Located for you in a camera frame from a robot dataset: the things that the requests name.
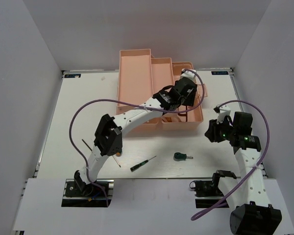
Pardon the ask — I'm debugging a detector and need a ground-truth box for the pink plastic toolbox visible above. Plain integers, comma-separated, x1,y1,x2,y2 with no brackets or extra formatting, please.
116,49,203,132

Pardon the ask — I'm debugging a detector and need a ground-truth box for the large dark hex key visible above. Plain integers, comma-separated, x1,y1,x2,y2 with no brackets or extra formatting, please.
177,106,196,122

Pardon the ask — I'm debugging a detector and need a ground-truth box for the black green precision screwdriver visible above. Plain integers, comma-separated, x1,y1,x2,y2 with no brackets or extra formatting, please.
130,156,156,172

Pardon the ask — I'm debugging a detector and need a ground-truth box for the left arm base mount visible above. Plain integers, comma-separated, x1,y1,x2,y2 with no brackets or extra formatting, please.
61,179,114,208

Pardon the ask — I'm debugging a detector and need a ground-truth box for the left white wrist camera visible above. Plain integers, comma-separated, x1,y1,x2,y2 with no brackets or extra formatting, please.
180,69,196,83

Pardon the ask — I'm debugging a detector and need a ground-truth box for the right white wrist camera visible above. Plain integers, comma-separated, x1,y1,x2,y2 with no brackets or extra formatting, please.
214,104,231,124

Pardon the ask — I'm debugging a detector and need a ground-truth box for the blue handled screwdriver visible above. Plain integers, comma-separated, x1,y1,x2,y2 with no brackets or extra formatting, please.
113,156,122,168

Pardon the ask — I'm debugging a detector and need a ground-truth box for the left blue table label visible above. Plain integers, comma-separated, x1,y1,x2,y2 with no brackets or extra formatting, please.
64,74,81,78

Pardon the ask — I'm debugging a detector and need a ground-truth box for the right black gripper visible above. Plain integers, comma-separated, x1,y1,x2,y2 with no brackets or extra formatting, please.
205,116,237,142

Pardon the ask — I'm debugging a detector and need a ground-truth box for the blue table label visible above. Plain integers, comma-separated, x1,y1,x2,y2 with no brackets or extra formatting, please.
211,71,229,75
64,74,81,78

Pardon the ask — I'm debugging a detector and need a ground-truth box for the right blue table label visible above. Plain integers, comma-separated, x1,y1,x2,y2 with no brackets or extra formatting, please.
211,71,229,75

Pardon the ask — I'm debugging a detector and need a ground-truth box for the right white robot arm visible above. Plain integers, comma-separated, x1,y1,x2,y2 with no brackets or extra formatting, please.
205,108,282,235

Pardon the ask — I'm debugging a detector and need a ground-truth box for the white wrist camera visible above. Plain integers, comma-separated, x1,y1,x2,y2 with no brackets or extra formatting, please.
180,69,196,83
214,104,231,124

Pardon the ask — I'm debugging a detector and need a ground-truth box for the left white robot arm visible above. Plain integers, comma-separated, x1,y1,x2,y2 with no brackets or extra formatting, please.
74,77,197,195

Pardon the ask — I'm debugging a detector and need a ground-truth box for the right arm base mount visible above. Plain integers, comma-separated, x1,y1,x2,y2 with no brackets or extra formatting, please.
189,180,223,209

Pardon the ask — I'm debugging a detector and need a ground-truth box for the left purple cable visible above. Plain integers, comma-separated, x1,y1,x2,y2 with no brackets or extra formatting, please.
69,69,209,206

